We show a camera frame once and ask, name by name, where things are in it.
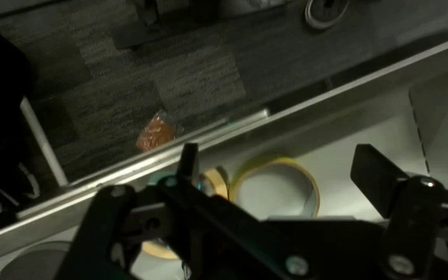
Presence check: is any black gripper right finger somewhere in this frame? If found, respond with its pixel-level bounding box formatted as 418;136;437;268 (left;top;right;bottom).
350;144;446;280

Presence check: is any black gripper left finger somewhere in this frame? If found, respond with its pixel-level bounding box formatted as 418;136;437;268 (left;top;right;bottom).
57;144;210;280

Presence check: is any grey metal open drawer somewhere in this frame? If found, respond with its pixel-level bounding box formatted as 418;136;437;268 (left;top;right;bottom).
0;29;448;280

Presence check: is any small orange object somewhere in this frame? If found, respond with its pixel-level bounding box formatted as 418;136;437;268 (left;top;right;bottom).
133;111;175;153

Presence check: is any white bar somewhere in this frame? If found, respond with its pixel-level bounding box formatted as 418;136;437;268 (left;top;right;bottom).
18;97;70;189

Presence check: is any yellow-green rimmed tape roll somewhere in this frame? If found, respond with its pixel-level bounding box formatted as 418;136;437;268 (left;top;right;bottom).
228;155;322;221

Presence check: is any round grey caster wheel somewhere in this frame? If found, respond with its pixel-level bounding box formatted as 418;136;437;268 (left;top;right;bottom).
301;0;351;30

